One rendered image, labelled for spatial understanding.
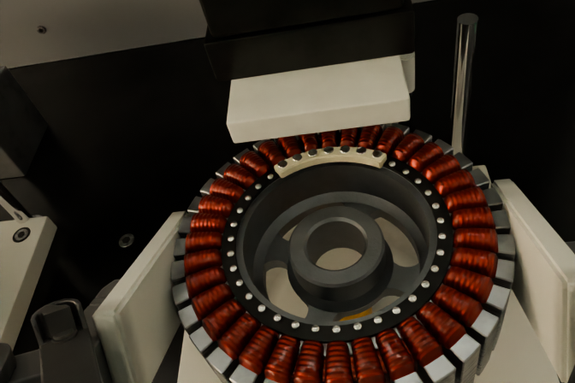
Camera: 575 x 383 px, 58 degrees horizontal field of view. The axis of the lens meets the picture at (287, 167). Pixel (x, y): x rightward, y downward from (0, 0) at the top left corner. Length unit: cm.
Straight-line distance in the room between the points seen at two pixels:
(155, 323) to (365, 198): 9
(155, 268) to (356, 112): 8
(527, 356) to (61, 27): 39
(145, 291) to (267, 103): 7
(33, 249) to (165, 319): 15
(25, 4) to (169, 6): 11
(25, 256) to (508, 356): 24
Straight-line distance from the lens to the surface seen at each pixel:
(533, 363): 23
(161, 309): 17
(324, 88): 18
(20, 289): 31
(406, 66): 30
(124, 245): 30
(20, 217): 33
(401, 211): 20
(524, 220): 17
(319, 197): 21
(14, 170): 38
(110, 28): 44
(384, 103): 17
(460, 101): 24
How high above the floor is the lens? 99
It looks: 47 degrees down
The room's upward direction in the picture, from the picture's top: 16 degrees counter-clockwise
